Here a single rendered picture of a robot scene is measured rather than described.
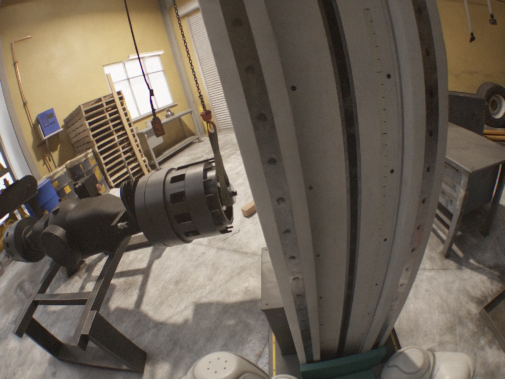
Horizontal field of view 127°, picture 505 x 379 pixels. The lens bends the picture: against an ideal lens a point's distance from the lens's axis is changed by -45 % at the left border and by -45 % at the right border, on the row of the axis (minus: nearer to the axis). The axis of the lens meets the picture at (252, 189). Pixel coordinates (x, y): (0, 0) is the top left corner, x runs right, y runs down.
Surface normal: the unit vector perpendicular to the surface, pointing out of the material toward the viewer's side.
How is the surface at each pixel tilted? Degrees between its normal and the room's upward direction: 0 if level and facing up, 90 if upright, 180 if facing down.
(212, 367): 23
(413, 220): 90
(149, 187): 28
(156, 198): 47
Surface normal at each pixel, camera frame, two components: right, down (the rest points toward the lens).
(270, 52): -0.04, 0.48
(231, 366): -0.27, -0.96
